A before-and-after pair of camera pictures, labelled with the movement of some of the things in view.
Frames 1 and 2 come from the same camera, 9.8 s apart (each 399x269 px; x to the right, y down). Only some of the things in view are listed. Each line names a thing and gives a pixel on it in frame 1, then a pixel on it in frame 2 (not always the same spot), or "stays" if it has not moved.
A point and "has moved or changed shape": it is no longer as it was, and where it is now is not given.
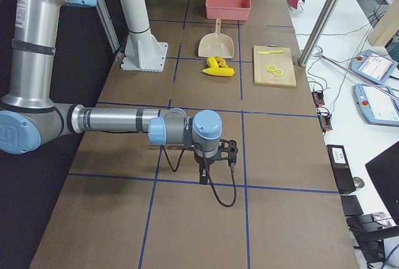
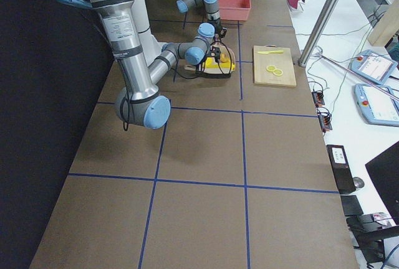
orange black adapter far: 318,98 stays
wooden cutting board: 273,65 stays
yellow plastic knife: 272,51 stays
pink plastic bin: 230,5 stays
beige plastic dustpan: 216,44 has moved or changed shape
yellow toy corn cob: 220,71 -> 210,62
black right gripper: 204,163 -> 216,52
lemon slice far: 271,68 stays
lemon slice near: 278,71 stays
